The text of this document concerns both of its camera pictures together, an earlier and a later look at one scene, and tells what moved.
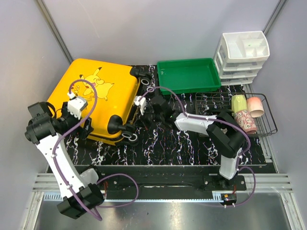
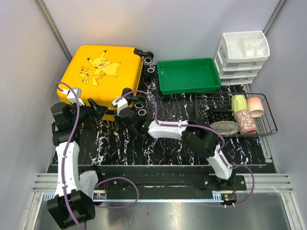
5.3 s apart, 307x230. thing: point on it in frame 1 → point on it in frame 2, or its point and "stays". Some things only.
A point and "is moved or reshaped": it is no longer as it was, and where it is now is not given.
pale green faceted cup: x=239 y=103 stays
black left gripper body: x=67 y=121 → x=87 y=115
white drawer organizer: x=241 y=55 stays
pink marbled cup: x=255 y=107 stays
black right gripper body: x=152 y=116 → x=122 y=125
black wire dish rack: x=209 y=104 stays
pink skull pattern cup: x=245 y=120 stays
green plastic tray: x=189 y=75 stays
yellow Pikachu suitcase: x=110 y=90 is moved or reshaped
